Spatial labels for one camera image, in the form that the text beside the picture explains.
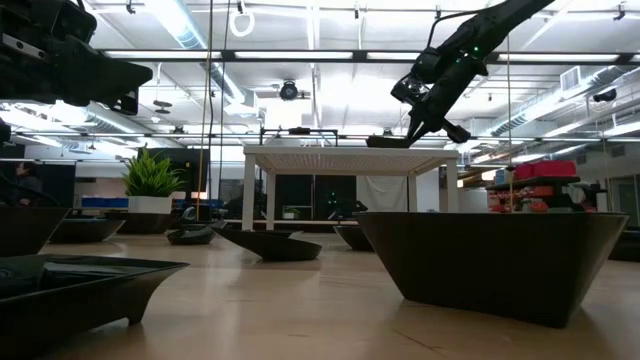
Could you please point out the blue box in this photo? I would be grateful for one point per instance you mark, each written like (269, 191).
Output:
(102, 202)

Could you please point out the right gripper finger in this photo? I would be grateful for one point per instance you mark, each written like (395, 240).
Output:
(424, 129)
(414, 122)

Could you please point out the green plant in white pot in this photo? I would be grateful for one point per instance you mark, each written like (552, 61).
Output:
(150, 185)

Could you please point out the person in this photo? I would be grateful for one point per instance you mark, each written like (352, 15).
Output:
(29, 185)

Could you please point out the black teardrop plate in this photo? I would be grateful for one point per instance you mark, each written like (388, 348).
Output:
(192, 236)
(272, 249)
(625, 247)

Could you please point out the white hanging cloth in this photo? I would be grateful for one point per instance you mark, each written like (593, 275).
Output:
(382, 192)

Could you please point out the black ceiling device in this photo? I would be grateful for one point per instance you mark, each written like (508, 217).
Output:
(605, 95)

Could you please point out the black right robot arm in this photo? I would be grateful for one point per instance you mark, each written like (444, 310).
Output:
(500, 25)

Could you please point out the black small square plate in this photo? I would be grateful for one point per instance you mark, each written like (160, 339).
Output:
(275, 233)
(75, 300)

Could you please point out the white ceiling vent unit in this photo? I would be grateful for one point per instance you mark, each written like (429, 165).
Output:
(570, 79)

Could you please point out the black leaf-shaped plate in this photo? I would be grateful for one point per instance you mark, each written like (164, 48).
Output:
(87, 231)
(352, 237)

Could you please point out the white perforated metal shelf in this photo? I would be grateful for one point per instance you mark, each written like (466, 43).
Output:
(350, 151)

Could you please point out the black overhead beam with lights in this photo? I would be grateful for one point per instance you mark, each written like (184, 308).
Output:
(360, 56)

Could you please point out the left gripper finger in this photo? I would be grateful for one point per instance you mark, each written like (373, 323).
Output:
(105, 80)
(126, 102)

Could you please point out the dark monitor screen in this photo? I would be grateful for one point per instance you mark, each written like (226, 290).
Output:
(195, 165)

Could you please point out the rack with red bins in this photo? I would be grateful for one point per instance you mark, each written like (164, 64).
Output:
(545, 170)

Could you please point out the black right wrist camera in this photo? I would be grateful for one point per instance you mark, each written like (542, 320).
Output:
(427, 65)

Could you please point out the silver ceiling duct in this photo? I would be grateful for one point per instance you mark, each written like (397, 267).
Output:
(190, 35)

